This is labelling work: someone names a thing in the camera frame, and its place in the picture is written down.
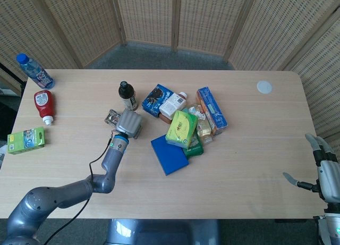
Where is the white round lid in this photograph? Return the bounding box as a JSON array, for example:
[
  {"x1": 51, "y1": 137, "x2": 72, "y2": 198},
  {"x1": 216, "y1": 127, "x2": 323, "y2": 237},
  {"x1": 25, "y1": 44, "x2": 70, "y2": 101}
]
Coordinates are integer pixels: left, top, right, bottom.
[{"x1": 256, "y1": 80, "x2": 273, "y2": 94}]

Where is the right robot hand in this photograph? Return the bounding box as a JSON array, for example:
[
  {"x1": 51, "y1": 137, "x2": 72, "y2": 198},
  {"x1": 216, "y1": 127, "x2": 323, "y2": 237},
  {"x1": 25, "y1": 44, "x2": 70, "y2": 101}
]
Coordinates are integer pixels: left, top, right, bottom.
[{"x1": 283, "y1": 133, "x2": 340, "y2": 203}]

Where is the clear amber liquid bottle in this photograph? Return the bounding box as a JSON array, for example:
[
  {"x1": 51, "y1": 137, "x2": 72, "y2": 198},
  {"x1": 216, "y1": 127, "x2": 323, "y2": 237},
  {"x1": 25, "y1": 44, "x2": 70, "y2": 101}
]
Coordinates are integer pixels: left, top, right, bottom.
[{"x1": 185, "y1": 103, "x2": 214, "y2": 146}]

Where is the white brown-capped bottle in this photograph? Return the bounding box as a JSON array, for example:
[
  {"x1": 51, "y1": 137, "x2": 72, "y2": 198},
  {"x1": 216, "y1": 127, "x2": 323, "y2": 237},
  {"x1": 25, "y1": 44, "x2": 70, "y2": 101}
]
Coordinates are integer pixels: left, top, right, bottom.
[{"x1": 158, "y1": 91, "x2": 188, "y2": 119}]

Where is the flat plain blue box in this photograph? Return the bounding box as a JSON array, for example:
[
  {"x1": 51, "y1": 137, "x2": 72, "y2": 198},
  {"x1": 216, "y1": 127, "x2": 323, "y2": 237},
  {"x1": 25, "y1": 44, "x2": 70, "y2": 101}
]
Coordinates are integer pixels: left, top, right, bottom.
[{"x1": 150, "y1": 134, "x2": 190, "y2": 176}]

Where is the clear blue-capped water bottle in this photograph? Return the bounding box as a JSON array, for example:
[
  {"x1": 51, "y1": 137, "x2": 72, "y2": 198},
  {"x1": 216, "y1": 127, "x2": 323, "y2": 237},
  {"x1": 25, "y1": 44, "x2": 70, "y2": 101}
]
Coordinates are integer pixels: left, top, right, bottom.
[{"x1": 16, "y1": 53, "x2": 56, "y2": 90}]

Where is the dark green packet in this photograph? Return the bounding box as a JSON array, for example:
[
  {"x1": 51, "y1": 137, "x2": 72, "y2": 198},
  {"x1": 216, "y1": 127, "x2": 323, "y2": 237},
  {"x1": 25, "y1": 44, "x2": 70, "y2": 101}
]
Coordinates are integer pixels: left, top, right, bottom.
[{"x1": 182, "y1": 130, "x2": 204, "y2": 159}]

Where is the dark glass bottle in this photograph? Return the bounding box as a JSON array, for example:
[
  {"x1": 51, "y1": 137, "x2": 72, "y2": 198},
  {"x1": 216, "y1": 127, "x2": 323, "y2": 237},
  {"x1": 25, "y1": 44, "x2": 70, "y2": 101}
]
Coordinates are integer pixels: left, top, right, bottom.
[{"x1": 118, "y1": 81, "x2": 139, "y2": 112}]

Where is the long blue orange box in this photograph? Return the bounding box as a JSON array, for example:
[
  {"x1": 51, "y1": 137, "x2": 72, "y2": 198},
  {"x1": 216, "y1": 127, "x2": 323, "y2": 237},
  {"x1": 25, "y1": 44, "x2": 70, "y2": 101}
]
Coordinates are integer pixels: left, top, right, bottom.
[{"x1": 195, "y1": 86, "x2": 228, "y2": 136}]

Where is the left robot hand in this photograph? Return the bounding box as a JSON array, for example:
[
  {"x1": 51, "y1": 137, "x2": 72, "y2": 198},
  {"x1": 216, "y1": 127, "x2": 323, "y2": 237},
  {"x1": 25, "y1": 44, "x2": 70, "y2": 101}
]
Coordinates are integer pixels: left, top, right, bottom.
[{"x1": 115, "y1": 109, "x2": 143, "y2": 139}]

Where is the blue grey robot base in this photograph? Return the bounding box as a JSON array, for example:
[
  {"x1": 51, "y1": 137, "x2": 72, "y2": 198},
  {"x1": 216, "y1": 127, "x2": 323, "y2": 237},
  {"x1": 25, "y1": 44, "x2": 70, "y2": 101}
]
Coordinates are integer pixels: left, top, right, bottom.
[{"x1": 105, "y1": 218, "x2": 221, "y2": 245}]

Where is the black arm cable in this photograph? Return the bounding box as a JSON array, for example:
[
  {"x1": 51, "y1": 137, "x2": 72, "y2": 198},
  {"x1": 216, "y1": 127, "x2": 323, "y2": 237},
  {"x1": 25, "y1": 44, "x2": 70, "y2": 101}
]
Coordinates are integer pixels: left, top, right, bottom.
[{"x1": 44, "y1": 132, "x2": 117, "y2": 245}]

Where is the woven bamboo folding screen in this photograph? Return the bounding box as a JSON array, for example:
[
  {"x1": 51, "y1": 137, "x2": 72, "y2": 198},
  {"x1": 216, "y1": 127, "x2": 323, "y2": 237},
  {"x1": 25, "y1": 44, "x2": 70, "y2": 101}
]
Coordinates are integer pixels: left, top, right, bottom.
[{"x1": 0, "y1": 0, "x2": 340, "y2": 174}]

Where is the blue cookie box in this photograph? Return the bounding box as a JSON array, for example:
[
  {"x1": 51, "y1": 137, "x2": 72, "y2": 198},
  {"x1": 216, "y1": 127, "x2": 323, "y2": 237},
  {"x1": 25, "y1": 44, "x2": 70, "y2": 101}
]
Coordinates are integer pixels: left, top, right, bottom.
[{"x1": 141, "y1": 83, "x2": 175, "y2": 116}]

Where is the red ketchup bottle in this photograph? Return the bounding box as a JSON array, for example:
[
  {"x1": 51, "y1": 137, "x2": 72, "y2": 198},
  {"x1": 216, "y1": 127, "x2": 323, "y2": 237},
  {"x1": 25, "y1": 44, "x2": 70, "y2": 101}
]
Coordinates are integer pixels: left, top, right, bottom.
[{"x1": 33, "y1": 89, "x2": 56, "y2": 126}]

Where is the green juice carton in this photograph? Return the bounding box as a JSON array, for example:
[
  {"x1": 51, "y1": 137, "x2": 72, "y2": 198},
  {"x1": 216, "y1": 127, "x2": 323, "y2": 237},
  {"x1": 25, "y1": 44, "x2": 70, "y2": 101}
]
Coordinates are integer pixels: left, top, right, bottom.
[{"x1": 7, "y1": 126, "x2": 45, "y2": 155}]

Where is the yellow green tea box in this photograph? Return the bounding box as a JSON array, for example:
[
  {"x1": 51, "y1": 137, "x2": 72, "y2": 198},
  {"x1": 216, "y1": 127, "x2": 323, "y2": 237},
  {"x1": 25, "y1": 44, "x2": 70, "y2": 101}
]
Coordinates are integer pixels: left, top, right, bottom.
[{"x1": 165, "y1": 110, "x2": 199, "y2": 150}]

